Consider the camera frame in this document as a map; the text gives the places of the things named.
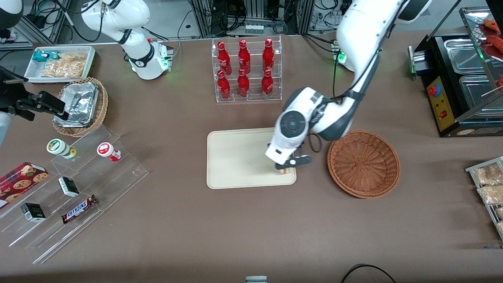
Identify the red cola bottle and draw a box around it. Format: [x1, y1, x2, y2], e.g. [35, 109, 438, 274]
[262, 39, 275, 72]
[261, 69, 274, 97]
[238, 40, 251, 74]
[237, 68, 250, 98]
[217, 70, 231, 99]
[217, 41, 232, 75]

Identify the light wicker basket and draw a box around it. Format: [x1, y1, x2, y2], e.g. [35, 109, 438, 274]
[52, 77, 108, 137]

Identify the clear acrylic stepped shelf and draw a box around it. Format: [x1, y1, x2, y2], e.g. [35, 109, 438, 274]
[0, 125, 149, 265]

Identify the red sausage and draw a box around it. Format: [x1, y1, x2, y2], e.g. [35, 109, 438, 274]
[483, 18, 503, 33]
[485, 35, 503, 59]

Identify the grey wire snack rack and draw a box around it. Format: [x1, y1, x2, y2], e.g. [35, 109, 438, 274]
[465, 156, 503, 241]

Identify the teal snack packet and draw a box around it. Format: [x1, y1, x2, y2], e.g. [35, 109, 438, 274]
[32, 50, 60, 62]

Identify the Snickers chocolate bar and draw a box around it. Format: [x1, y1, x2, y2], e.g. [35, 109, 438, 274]
[62, 195, 98, 224]

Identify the red lid yoghurt cup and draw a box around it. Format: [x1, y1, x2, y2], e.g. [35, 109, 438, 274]
[97, 142, 121, 162]

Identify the brown round wicker basket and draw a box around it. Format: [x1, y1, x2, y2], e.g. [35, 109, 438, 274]
[327, 130, 400, 198]

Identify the clear bag of chips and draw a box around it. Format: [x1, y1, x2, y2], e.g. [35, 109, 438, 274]
[41, 53, 88, 78]

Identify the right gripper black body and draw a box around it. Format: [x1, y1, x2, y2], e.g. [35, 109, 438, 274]
[8, 96, 40, 121]

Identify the red plaid cookie box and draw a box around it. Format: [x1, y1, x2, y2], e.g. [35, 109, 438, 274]
[0, 162, 49, 209]

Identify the black food warmer appliance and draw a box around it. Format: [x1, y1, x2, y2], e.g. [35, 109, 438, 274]
[408, 6, 503, 138]

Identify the steel warmer pan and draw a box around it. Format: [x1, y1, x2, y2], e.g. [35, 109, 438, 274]
[459, 75, 503, 110]
[444, 39, 486, 74]

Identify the black floor cable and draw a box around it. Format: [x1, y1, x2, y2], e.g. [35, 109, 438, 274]
[340, 264, 397, 283]

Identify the green sunflower yoghurt cup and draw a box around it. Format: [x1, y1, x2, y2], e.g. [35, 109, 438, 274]
[47, 139, 77, 159]

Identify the clear acrylic bottle rack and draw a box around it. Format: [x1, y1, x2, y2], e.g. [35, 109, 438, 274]
[211, 35, 283, 103]

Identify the small black carton box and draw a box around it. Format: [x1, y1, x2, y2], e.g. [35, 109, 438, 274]
[21, 203, 46, 222]
[58, 176, 80, 197]

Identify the cream rectangular plastic tray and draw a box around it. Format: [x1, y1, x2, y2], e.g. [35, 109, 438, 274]
[207, 128, 297, 190]

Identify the white rectangular snack bin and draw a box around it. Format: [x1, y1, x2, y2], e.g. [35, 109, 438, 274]
[24, 46, 96, 84]

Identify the silver foil container stack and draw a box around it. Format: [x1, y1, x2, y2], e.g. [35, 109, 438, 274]
[55, 82, 99, 127]

